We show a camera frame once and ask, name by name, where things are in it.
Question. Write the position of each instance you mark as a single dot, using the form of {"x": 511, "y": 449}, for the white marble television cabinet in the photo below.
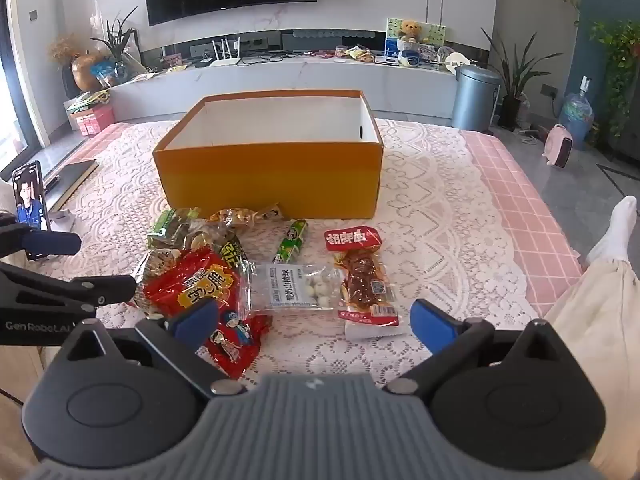
{"x": 280, "y": 77}

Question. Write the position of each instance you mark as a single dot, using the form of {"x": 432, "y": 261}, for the dark notebook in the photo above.
{"x": 75, "y": 177}

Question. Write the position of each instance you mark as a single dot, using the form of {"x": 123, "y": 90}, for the long-leaved plant in black pot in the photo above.
{"x": 510, "y": 110}

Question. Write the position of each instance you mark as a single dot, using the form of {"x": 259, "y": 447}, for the smartphone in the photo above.
{"x": 30, "y": 195}

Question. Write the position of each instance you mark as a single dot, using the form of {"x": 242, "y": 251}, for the green photo board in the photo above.
{"x": 432, "y": 35}

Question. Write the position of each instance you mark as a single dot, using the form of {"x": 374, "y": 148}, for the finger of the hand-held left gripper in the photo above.
{"x": 107, "y": 290}
{"x": 52, "y": 244}

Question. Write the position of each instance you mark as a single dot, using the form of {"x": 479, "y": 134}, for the orange cardboard box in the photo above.
{"x": 265, "y": 180}

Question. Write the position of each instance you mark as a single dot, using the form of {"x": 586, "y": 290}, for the green ivy plant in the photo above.
{"x": 620, "y": 60}

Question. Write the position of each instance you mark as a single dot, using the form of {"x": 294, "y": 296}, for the green raisin packet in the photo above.
{"x": 167, "y": 227}

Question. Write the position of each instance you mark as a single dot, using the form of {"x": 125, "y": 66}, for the grey pedal trash can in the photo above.
{"x": 475, "y": 100}

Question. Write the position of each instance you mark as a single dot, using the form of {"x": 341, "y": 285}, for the brown teddy bear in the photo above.
{"x": 410, "y": 30}

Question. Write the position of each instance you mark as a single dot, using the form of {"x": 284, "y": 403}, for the pile of small snack bags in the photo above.
{"x": 357, "y": 54}

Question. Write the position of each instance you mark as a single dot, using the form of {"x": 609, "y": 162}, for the dark braised egg packet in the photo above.
{"x": 210, "y": 237}

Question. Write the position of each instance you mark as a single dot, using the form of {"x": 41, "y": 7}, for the pink checked tablecloth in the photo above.
{"x": 520, "y": 210}

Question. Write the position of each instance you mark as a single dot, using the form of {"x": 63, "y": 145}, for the green sausage stick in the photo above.
{"x": 291, "y": 240}

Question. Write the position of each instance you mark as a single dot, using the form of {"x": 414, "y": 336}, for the dark green snack packet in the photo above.
{"x": 234, "y": 252}

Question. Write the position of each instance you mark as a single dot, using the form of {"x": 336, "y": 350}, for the clear packet of white balls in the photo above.
{"x": 285, "y": 287}

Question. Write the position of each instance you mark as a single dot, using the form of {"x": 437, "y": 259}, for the small long-leaved potted plant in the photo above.
{"x": 120, "y": 72}

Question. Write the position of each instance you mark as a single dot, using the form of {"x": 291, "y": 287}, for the golden vase with dried flowers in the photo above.
{"x": 85, "y": 72}

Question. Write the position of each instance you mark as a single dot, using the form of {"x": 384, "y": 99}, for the pink box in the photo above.
{"x": 92, "y": 120}

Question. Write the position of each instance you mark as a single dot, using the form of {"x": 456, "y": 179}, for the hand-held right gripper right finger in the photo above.
{"x": 431, "y": 322}

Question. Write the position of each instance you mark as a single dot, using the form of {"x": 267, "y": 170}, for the large red snack packet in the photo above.
{"x": 200, "y": 280}

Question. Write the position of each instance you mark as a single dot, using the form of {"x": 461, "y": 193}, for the red braised meat packet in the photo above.
{"x": 360, "y": 280}

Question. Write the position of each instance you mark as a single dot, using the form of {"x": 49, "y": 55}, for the blue water jug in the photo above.
{"x": 575, "y": 115}

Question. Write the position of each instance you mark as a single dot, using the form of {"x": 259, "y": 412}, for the white wifi router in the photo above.
{"x": 224, "y": 62}

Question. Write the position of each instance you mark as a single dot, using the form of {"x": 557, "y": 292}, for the white round gadget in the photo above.
{"x": 456, "y": 62}

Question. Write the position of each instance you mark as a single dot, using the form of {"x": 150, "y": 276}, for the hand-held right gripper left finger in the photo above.
{"x": 192, "y": 317}

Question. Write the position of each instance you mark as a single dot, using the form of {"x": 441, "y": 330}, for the pink space heater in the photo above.
{"x": 556, "y": 147}

